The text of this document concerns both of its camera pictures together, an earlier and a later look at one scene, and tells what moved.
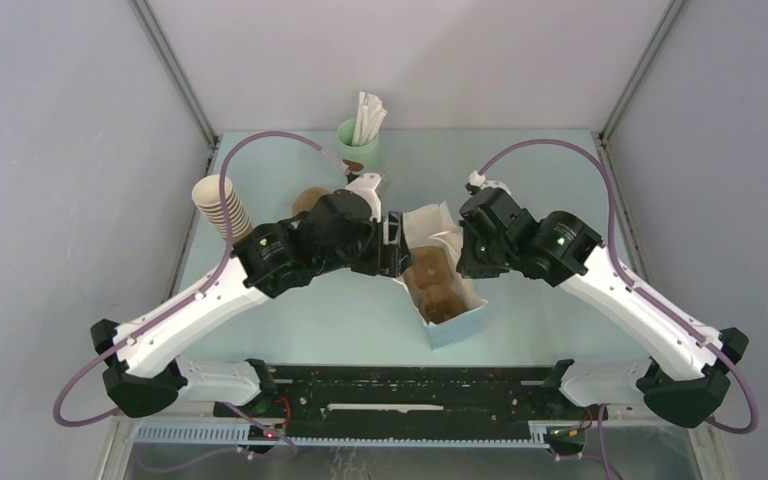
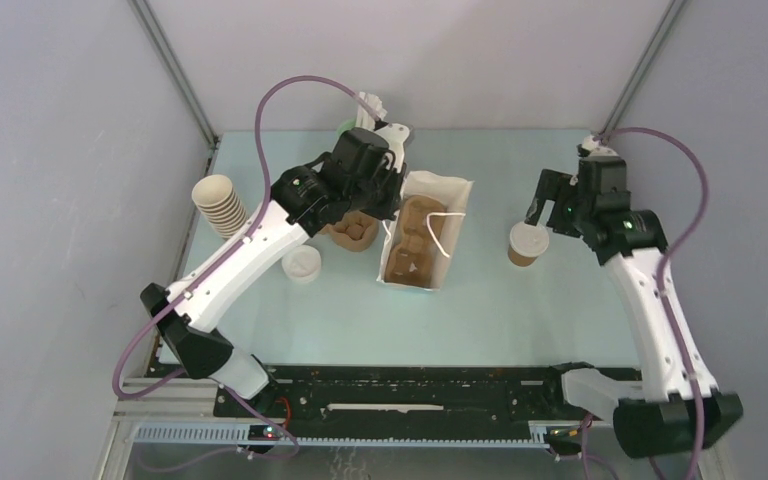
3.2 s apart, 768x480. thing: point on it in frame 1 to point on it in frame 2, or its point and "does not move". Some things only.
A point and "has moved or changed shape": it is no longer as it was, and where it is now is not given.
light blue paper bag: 444,299 has moved or changed shape
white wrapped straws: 369,118 does not move
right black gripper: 469,266 to 555,186
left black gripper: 389,259 to 393,202
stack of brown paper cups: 206,195 does not move
